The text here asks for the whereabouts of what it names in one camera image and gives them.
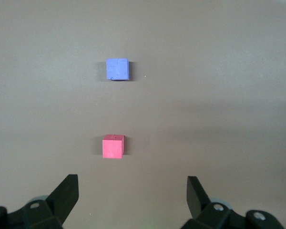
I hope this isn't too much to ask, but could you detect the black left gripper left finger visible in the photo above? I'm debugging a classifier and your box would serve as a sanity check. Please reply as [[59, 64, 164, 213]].
[[8, 174, 80, 229]]

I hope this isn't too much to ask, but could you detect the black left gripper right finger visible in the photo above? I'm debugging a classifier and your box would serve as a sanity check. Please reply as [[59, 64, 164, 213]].
[[181, 176, 250, 229]]

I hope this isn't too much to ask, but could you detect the red foam block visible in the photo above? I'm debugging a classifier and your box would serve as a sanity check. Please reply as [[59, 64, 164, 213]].
[[102, 134, 125, 159]]

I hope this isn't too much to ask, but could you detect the brown table mat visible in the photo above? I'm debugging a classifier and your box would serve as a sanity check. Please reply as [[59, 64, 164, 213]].
[[0, 0, 286, 229]]

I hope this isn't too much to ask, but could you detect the purple foam block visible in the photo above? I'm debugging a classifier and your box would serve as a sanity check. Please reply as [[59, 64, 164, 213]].
[[105, 58, 130, 82]]

